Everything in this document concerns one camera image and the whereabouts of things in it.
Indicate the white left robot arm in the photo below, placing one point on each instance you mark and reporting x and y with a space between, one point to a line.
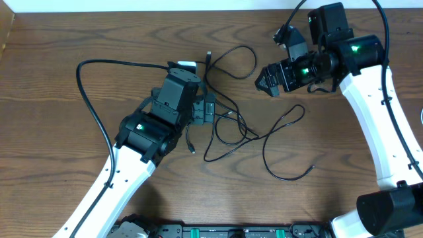
144 138

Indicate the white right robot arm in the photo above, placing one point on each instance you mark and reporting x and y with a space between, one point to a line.
359 68

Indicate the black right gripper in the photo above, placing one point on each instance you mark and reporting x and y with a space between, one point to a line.
284 69

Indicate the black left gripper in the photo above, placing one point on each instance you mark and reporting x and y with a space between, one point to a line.
199 116

